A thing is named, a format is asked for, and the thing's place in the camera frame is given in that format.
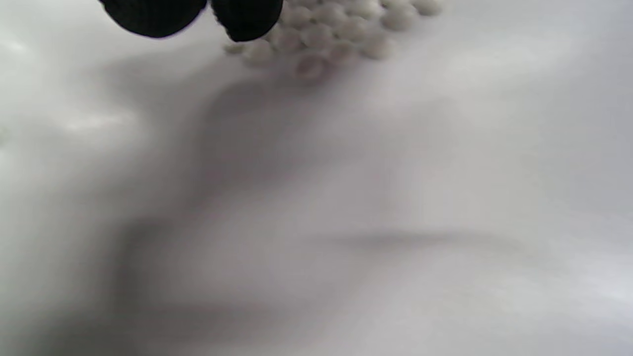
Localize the sorted white go stones group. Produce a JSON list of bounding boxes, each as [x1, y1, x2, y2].
[[223, 0, 443, 82]]

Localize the person's right hand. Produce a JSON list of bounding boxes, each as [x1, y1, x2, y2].
[[98, 0, 284, 43]]

